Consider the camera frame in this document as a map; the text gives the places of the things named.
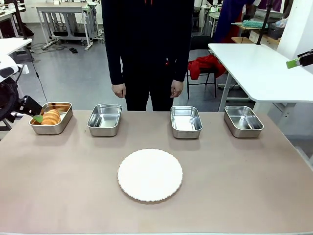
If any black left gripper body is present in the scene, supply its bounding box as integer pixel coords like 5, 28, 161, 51
2, 84, 22, 120

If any golden croissant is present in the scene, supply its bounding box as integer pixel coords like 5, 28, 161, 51
40, 109, 61, 126

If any person's left forearm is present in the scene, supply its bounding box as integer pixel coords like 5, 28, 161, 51
172, 36, 193, 83

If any person's right forearm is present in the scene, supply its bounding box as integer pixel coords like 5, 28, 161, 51
105, 36, 126, 86

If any steel rectangular container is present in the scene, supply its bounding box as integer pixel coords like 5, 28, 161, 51
28, 101, 73, 135
170, 106, 203, 140
87, 103, 123, 137
224, 105, 265, 139

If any person's right hand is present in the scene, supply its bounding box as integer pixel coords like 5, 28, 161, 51
112, 83, 127, 99

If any person's left hand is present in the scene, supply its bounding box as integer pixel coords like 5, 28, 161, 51
170, 80, 184, 98

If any large white table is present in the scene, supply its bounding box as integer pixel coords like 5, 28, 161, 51
207, 43, 313, 105

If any grey crate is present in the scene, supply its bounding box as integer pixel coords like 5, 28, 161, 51
268, 23, 286, 40

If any black pole on large table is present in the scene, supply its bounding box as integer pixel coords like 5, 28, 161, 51
255, 0, 272, 47

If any teal bristle mat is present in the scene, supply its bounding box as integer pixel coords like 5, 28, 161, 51
242, 20, 268, 29

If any wooden bench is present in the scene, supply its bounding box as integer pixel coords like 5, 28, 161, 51
231, 21, 281, 51

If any small white table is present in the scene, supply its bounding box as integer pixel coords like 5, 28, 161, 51
0, 38, 33, 56

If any person in blue coat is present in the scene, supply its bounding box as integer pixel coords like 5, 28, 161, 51
214, 0, 255, 44

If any black pole on small table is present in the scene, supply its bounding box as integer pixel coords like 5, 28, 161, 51
12, 0, 28, 40

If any red cloth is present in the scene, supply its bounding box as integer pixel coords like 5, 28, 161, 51
187, 54, 227, 80

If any black chair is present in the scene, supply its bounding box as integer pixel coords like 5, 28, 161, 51
187, 35, 218, 100

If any person in black clothes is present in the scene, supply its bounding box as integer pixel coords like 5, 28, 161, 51
101, 0, 195, 112

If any white scalloped plate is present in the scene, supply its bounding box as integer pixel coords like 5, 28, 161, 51
117, 148, 183, 202

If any thin black hanging cable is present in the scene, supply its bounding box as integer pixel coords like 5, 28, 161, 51
25, 46, 48, 103

